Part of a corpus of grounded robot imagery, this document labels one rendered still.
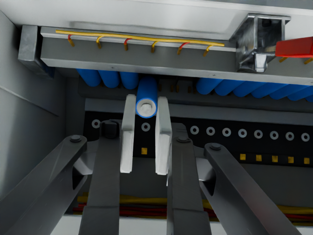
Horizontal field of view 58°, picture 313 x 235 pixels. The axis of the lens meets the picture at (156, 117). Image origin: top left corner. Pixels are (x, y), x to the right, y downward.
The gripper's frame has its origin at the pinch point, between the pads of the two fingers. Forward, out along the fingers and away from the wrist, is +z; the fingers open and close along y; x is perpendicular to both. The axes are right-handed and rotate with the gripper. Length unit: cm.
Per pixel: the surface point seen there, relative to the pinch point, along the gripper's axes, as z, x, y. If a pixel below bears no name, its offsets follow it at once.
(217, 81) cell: 6.8, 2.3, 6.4
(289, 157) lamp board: 12.2, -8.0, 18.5
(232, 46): 3.7, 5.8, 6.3
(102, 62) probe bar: 3.4, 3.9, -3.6
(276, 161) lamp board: 11.9, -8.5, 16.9
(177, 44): 3.7, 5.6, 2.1
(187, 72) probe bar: 3.8, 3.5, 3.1
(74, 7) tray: 1.4, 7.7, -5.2
